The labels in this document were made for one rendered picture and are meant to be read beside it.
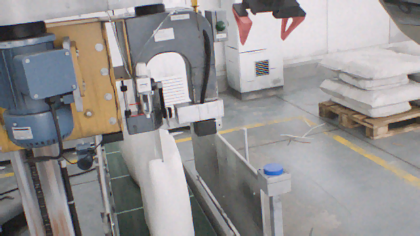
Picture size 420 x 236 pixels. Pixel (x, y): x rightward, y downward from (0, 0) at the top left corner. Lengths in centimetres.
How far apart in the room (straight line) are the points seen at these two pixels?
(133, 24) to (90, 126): 31
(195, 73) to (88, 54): 30
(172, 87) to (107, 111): 287
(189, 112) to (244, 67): 378
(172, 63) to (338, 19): 292
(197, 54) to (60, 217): 65
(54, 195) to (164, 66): 280
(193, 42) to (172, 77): 284
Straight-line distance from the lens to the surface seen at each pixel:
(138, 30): 120
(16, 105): 104
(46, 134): 104
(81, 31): 119
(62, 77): 96
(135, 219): 208
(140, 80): 116
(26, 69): 93
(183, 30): 122
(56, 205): 139
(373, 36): 660
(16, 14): 98
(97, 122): 124
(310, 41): 604
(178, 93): 410
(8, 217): 295
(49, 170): 135
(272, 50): 513
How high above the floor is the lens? 141
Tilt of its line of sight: 18 degrees down
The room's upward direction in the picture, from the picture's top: 6 degrees counter-clockwise
